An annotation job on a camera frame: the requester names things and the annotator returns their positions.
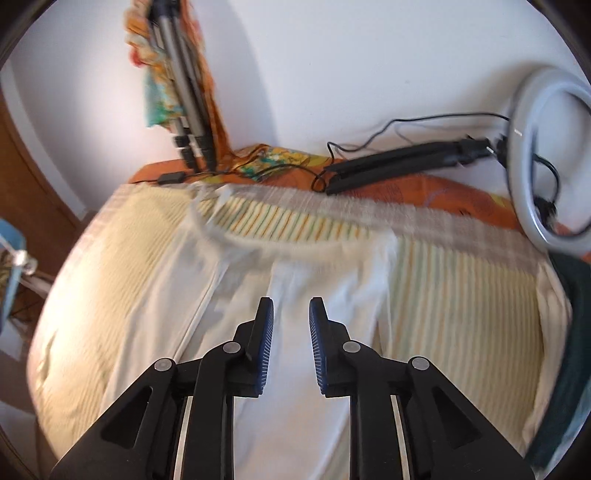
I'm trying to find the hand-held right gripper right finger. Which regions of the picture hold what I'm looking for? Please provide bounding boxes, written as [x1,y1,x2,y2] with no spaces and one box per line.
[308,297,536,480]

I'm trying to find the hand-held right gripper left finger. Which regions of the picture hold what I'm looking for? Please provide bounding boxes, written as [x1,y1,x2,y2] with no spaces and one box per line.
[49,297,275,480]

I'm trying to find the white pants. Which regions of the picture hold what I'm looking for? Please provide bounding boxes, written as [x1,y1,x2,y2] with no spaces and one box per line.
[99,184,399,480]

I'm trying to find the striped cream blanket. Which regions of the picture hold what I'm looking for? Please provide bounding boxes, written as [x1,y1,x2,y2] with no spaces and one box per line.
[28,181,573,480]

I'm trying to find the orange patterned bedsheet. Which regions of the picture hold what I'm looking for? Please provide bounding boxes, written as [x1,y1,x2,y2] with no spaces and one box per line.
[124,0,591,264]

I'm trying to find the black folded tripod stand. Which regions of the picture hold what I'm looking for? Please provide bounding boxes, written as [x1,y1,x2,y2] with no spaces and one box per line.
[323,137,497,196]

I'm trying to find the dark green cloth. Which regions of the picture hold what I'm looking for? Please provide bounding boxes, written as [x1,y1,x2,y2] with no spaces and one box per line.
[526,251,591,472]

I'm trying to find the grey tripod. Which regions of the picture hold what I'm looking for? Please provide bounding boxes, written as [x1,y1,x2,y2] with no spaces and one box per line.
[147,0,219,172]

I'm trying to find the blue container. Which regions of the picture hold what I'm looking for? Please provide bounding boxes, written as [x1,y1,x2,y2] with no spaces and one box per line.
[0,219,27,337]

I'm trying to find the wooden door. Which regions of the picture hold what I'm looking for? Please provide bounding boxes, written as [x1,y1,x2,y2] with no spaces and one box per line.
[0,83,86,287]

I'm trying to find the black cable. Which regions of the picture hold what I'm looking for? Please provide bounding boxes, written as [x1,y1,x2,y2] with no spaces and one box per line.
[185,113,513,192]

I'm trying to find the white ring light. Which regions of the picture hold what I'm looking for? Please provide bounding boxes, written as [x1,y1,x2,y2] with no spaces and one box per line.
[512,65,591,254]

